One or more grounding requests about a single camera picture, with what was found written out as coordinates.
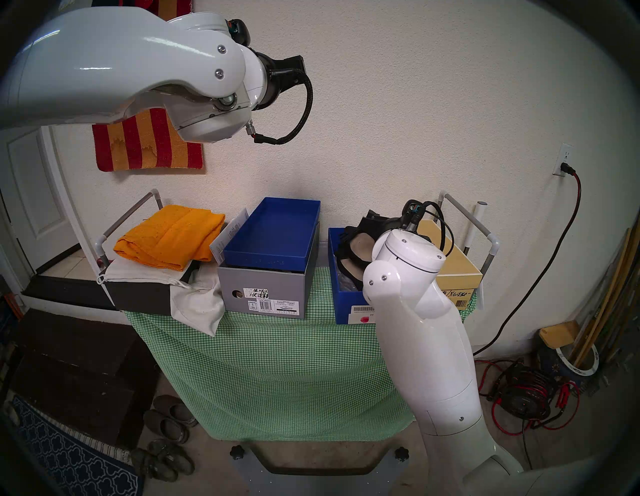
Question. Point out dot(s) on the red yellow striped wall cloth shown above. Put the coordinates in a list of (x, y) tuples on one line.
[(145, 142)]

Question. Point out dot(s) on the grey cart rail pipe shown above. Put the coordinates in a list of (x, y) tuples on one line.
[(470, 217)]

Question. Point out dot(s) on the white door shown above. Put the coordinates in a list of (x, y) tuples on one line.
[(35, 210)]

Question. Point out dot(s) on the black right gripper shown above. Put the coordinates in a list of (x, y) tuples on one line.
[(385, 222)]

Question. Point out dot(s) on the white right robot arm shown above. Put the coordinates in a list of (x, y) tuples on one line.
[(430, 340)]

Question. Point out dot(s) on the orange cloth bag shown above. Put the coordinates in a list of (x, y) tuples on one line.
[(170, 235)]

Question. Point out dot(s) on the green checkered tablecloth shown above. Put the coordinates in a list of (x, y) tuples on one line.
[(280, 370)]

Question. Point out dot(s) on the blue white bucket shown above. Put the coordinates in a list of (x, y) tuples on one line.
[(575, 367)]

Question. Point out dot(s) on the white plastic pipe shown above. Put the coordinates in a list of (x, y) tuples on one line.
[(475, 225)]

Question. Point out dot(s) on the blue patterned rug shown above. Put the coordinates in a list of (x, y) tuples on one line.
[(75, 457)]

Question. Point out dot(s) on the black shoe box lid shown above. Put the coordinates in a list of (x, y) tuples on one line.
[(75, 292)]

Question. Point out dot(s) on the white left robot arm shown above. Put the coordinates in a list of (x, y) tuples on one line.
[(110, 65)]

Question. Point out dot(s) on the tan shoe box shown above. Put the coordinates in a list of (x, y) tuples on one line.
[(455, 265)]

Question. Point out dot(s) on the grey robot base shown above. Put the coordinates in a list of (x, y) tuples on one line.
[(250, 477)]

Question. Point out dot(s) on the dark grey floor shoe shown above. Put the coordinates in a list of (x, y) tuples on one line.
[(172, 457), (152, 466), (165, 426), (175, 410)]

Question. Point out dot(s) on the white wall outlet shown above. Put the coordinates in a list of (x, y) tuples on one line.
[(562, 155)]

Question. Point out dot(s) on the white metal rack frame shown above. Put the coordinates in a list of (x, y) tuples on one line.
[(122, 220)]

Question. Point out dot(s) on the dark wooden cabinet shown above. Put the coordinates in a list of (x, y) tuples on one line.
[(75, 365)]

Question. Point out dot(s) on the blue shoe box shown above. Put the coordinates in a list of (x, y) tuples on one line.
[(340, 305)]

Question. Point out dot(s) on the blue shoe box lid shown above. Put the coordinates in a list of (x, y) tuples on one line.
[(275, 232)]

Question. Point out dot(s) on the white paper sheet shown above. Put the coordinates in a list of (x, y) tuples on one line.
[(227, 237)]

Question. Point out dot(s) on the grey shoe box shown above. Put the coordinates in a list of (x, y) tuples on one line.
[(265, 290)]

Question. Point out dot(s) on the white cloth bag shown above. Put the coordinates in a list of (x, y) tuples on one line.
[(197, 302)]

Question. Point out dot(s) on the black round knob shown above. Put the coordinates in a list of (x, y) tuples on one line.
[(401, 454), (237, 452)]

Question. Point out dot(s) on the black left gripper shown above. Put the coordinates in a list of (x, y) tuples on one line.
[(280, 80)]

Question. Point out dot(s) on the bundle of wooden sticks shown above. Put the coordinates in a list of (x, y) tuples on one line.
[(615, 295)]

